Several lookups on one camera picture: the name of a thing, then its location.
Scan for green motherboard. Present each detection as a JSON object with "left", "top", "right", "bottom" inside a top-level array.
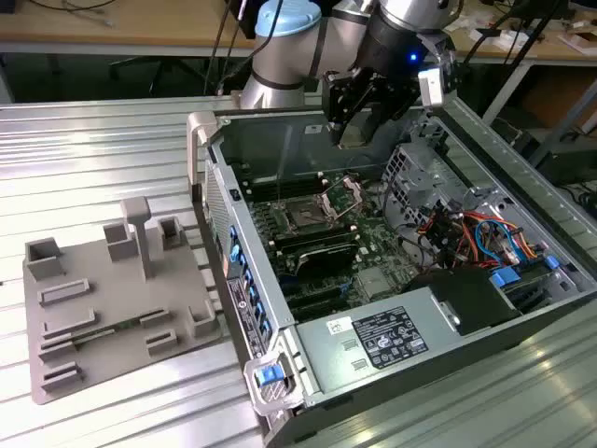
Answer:
[{"left": 246, "top": 176, "right": 421, "bottom": 323}]

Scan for CPU socket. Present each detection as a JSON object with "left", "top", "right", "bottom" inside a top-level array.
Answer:
[{"left": 272, "top": 195, "right": 346, "bottom": 237}]

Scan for black RAM slot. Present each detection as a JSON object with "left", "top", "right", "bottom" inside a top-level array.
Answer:
[
  {"left": 248, "top": 180, "right": 325, "bottom": 196},
  {"left": 276, "top": 231, "right": 357, "bottom": 251},
  {"left": 245, "top": 175, "right": 322, "bottom": 189},
  {"left": 273, "top": 225, "right": 354, "bottom": 245},
  {"left": 251, "top": 187, "right": 327, "bottom": 203}
]

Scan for wooden desk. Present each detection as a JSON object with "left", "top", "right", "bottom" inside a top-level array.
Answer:
[{"left": 0, "top": 0, "right": 597, "bottom": 66}]

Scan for perforated metal drive cage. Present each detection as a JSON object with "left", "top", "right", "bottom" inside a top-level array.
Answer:
[{"left": 380, "top": 142, "right": 467, "bottom": 225}]

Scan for black computer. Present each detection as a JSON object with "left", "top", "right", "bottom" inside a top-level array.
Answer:
[{"left": 531, "top": 125, "right": 597, "bottom": 186}]

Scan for grey power supply unit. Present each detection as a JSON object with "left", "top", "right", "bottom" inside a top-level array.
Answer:
[{"left": 295, "top": 286, "right": 465, "bottom": 396}]

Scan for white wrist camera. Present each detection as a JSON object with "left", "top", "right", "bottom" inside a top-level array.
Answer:
[{"left": 417, "top": 66, "right": 448, "bottom": 109}]

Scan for grey parts rack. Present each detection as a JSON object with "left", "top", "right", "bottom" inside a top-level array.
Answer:
[{"left": 21, "top": 195, "right": 224, "bottom": 406}]

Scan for silver CPU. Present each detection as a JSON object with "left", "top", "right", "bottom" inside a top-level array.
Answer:
[{"left": 339, "top": 111, "right": 374, "bottom": 150}]

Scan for black expansion slot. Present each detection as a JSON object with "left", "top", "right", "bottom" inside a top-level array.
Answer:
[
  {"left": 287, "top": 298, "right": 351, "bottom": 322},
  {"left": 282, "top": 278, "right": 349, "bottom": 300}
]

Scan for green RAM stick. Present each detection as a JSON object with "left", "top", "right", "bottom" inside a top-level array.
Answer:
[{"left": 72, "top": 315, "right": 144, "bottom": 346}]

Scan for black graphics card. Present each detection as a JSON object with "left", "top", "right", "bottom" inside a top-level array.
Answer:
[{"left": 292, "top": 241, "right": 361, "bottom": 279}]

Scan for open PC case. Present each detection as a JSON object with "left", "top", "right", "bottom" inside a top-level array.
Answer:
[{"left": 186, "top": 88, "right": 597, "bottom": 448}]

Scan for grey cable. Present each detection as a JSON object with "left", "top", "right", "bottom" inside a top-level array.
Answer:
[{"left": 60, "top": 0, "right": 116, "bottom": 28}]

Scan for silver chipset heat sink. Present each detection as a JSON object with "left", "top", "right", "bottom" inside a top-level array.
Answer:
[{"left": 357, "top": 267, "right": 392, "bottom": 300}]

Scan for grey case handle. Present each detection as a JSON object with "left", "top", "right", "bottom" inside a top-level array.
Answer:
[
  {"left": 243, "top": 350, "right": 305, "bottom": 417},
  {"left": 186, "top": 111, "right": 220, "bottom": 188}
]

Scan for red wire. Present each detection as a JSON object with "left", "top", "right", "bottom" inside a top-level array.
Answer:
[{"left": 417, "top": 213, "right": 468, "bottom": 234}]

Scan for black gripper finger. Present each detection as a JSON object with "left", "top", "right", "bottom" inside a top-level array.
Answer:
[
  {"left": 366, "top": 79, "right": 416, "bottom": 131},
  {"left": 322, "top": 68, "right": 374, "bottom": 146}
]

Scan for blue case latch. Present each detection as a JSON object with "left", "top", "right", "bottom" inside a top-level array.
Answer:
[{"left": 255, "top": 365, "right": 285, "bottom": 387}]

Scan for blue wire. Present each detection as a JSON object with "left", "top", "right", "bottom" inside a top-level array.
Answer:
[{"left": 474, "top": 217, "right": 520, "bottom": 259}]

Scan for black plastic air shroud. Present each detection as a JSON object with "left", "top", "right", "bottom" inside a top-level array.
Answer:
[{"left": 401, "top": 269, "right": 522, "bottom": 338}]

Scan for orange wire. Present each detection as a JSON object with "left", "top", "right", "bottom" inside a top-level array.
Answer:
[{"left": 507, "top": 231, "right": 548, "bottom": 260}]

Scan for black office chair base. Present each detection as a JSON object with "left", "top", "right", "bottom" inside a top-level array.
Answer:
[{"left": 109, "top": 55, "right": 215, "bottom": 97}]

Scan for brown cardboard piece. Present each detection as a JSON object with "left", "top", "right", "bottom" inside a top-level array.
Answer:
[{"left": 557, "top": 30, "right": 597, "bottom": 56}]

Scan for white box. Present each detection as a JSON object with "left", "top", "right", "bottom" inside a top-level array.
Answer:
[{"left": 469, "top": 26, "right": 505, "bottom": 47}]

